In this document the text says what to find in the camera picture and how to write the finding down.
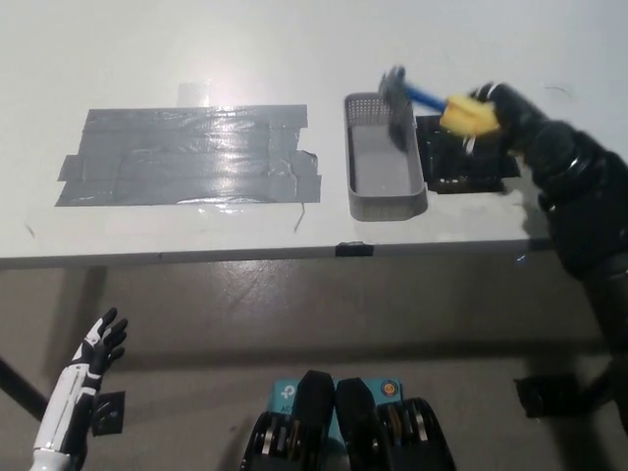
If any blue hammer with yellow wrap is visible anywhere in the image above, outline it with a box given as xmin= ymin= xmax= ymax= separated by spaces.
xmin=378 ymin=64 xmax=502 ymax=153

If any gray perforated plastic container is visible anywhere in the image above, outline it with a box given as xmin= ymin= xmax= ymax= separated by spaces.
xmin=342 ymin=92 xmax=428 ymax=222

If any small black tape piece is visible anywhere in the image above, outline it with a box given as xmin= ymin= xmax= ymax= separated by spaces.
xmin=335 ymin=239 xmax=375 ymax=258

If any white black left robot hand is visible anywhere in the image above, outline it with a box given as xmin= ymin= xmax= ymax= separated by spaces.
xmin=28 ymin=307 xmax=130 ymax=471

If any large black floor tape patch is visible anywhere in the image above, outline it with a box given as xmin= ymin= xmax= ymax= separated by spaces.
xmin=513 ymin=373 xmax=580 ymax=419

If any thin black table leg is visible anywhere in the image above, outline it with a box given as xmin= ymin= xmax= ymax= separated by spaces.
xmin=0 ymin=353 xmax=50 ymax=423

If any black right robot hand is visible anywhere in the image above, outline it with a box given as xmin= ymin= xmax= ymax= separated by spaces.
xmin=463 ymin=81 xmax=594 ymax=188

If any gray duct tape patch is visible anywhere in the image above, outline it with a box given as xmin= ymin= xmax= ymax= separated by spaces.
xmin=54 ymin=104 xmax=323 ymax=207

